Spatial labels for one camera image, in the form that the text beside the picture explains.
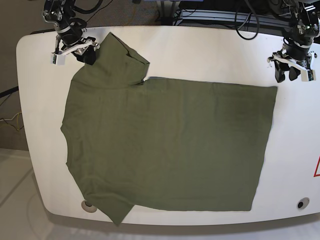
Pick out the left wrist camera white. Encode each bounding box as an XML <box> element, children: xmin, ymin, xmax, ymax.
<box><xmin>300</xmin><ymin>69</ymin><xmax>316</xmax><ymax>82</ymax></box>

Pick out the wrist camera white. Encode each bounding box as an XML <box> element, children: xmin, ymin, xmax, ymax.
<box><xmin>50</xmin><ymin>53</ymin><xmax>66</xmax><ymax>66</ymax></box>
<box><xmin>300</xmin><ymin>69</ymin><xmax>316</xmax><ymax>82</ymax></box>

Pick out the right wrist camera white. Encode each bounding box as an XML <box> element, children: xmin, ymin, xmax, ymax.
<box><xmin>50</xmin><ymin>53</ymin><xmax>66</xmax><ymax>66</ymax></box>

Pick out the right table grommet hole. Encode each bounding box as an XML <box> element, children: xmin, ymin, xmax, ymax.
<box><xmin>296</xmin><ymin>197</ymin><xmax>310</xmax><ymax>210</ymax></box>

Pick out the black looped cable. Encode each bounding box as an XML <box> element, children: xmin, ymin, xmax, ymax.
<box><xmin>234</xmin><ymin>4</ymin><xmax>261</xmax><ymax>41</ymax></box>

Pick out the table grommet hole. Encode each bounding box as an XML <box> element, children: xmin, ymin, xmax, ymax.
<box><xmin>296</xmin><ymin>197</ymin><xmax>310</xmax><ymax>210</ymax></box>
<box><xmin>81</xmin><ymin>200</ymin><xmax>97</xmax><ymax>213</ymax></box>

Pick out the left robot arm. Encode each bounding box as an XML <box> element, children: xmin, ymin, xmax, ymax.
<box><xmin>267</xmin><ymin>0</ymin><xmax>320</xmax><ymax>83</ymax></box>

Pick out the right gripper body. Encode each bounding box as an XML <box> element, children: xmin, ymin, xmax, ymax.
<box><xmin>55</xmin><ymin>27</ymin><xmax>100</xmax><ymax>57</ymax></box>

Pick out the aluminium frame rail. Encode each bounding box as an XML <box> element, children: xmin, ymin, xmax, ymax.
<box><xmin>177</xmin><ymin>9</ymin><xmax>290</xmax><ymax>28</ymax></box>

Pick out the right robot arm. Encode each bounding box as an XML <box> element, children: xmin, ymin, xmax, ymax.
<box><xmin>42</xmin><ymin>0</ymin><xmax>102</xmax><ymax>66</ymax></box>

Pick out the olive green T-shirt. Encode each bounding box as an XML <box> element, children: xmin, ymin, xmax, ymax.
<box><xmin>61</xmin><ymin>33</ymin><xmax>278</xmax><ymax>225</ymax></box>

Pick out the yellow cable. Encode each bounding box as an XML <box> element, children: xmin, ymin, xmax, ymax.
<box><xmin>0</xmin><ymin>112</ymin><xmax>25</xmax><ymax>133</ymax></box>

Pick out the red triangle warning sticker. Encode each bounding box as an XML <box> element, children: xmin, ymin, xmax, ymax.
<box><xmin>313</xmin><ymin>158</ymin><xmax>320</xmax><ymax>177</ymax></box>

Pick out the left table grommet hole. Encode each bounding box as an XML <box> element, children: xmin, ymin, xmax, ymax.
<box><xmin>81</xmin><ymin>200</ymin><xmax>97</xmax><ymax>213</ymax></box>

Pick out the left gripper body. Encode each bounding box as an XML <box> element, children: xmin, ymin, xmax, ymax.
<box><xmin>267</xmin><ymin>40</ymin><xmax>316</xmax><ymax>73</ymax></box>

